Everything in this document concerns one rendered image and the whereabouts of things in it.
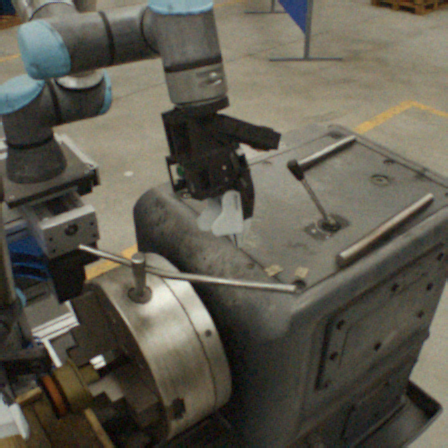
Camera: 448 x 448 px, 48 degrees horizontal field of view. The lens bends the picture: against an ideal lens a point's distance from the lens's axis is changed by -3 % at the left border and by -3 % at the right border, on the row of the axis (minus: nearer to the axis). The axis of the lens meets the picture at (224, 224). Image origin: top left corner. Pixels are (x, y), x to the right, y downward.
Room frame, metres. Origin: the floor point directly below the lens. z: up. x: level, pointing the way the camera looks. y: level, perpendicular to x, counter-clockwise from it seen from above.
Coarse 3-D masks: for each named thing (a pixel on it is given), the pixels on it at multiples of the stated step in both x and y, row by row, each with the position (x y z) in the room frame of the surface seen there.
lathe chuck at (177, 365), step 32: (96, 288) 0.62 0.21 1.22; (128, 288) 0.59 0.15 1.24; (160, 288) 0.60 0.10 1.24; (128, 320) 0.53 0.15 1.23; (160, 320) 0.54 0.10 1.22; (128, 352) 0.54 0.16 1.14; (160, 352) 0.50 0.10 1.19; (192, 352) 0.52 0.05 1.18; (160, 384) 0.47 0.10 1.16; (192, 384) 0.49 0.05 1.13; (192, 416) 0.47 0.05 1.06
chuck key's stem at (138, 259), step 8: (136, 256) 0.58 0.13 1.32; (144, 256) 0.58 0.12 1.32; (136, 264) 0.57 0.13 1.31; (144, 264) 0.57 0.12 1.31; (136, 272) 0.57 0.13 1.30; (144, 272) 0.57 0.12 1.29; (136, 280) 0.57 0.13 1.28; (144, 280) 0.57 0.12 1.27; (136, 288) 0.57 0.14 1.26; (144, 288) 0.58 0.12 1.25; (136, 296) 0.58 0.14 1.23
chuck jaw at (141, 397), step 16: (128, 368) 0.54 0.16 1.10; (96, 384) 0.50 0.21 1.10; (112, 384) 0.50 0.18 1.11; (128, 384) 0.50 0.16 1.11; (144, 384) 0.50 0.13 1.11; (96, 400) 0.48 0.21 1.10; (112, 400) 0.47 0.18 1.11; (128, 400) 0.47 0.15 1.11; (144, 400) 0.47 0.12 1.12; (176, 400) 0.47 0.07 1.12; (144, 416) 0.45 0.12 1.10; (160, 416) 0.46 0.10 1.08; (176, 416) 0.46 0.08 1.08
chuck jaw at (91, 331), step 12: (72, 300) 0.61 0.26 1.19; (84, 300) 0.61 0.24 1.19; (96, 300) 0.62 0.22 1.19; (84, 312) 0.60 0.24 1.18; (96, 312) 0.60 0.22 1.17; (84, 324) 0.58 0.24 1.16; (96, 324) 0.59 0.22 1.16; (108, 324) 0.60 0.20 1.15; (72, 336) 0.58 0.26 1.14; (84, 336) 0.57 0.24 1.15; (96, 336) 0.58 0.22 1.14; (108, 336) 0.58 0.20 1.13; (72, 348) 0.56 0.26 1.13; (84, 348) 0.56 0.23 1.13; (96, 348) 0.56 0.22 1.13; (108, 348) 0.57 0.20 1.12; (84, 360) 0.54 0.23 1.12
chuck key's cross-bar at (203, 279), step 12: (84, 252) 0.60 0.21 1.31; (96, 252) 0.60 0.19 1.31; (108, 252) 0.60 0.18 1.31; (168, 276) 0.56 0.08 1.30; (180, 276) 0.55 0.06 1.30; (192, 276) 0.55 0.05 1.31; (204, 276) 0.54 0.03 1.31; (252, 288) 0.52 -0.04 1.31; (264, 288) 0.51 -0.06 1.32; (276, 288) 0.51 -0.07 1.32; (288, 288) 0.50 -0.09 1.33
